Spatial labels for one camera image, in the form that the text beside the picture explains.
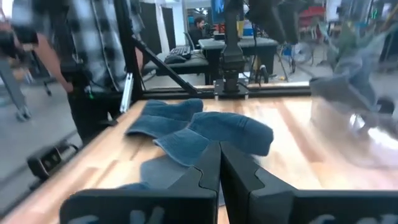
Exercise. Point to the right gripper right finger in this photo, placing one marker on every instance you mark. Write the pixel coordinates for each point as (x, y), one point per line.
(264, 203)

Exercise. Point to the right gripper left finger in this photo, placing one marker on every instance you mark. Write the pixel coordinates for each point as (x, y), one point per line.
(186, 203)

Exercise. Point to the blue denim hat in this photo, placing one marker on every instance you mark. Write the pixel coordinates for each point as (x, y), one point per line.
(161, 118)
(224, 130)

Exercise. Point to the grey hat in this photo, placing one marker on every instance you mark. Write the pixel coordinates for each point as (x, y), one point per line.
(342, 90)

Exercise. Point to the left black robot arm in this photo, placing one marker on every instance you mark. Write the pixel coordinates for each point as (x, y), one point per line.
(232, 56)

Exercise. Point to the blue box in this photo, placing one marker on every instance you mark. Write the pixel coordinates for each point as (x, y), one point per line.
(248, 28)

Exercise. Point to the grey desk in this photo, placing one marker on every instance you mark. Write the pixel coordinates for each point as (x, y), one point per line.
(192, 63)
(258, 43)

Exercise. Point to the red seat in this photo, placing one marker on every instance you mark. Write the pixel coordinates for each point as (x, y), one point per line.
(311, 17)

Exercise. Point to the person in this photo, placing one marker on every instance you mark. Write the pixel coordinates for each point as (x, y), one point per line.
(197, 32)
(93, 46)

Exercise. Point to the office chair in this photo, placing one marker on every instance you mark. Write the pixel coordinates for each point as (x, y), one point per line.
(189, 40)

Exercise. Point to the black keyboard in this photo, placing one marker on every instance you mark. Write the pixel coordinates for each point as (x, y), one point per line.
(180, 51)

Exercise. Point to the black partition panel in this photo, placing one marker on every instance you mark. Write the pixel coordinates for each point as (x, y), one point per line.
(150, 28)
(169, 28)

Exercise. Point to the black computer mouse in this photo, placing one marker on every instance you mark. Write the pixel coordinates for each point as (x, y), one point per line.
(174, 59)

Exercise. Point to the grey stand leg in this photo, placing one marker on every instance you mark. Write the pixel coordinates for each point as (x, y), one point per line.
(14, 90)

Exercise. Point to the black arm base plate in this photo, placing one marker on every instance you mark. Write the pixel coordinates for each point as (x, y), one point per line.
(231, 91)

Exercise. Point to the black aluminium table frame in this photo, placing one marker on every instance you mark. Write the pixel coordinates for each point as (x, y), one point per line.
(174, 93)

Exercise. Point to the silver aluminium bracket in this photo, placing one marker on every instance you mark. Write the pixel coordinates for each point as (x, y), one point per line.
(127, 93)

